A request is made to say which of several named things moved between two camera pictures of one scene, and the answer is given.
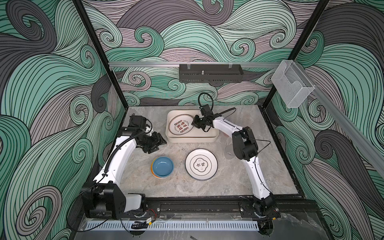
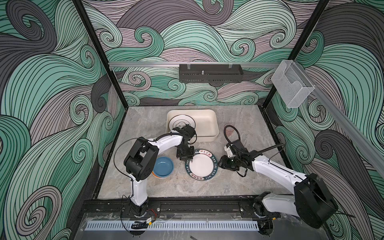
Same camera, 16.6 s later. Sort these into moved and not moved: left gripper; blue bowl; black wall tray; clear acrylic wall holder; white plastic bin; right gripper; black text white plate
Moved: black text white plate; right gripper; left gripper
Not moved: blue bowl; black wall tray; white plastic bin; clear acrylic wall holder
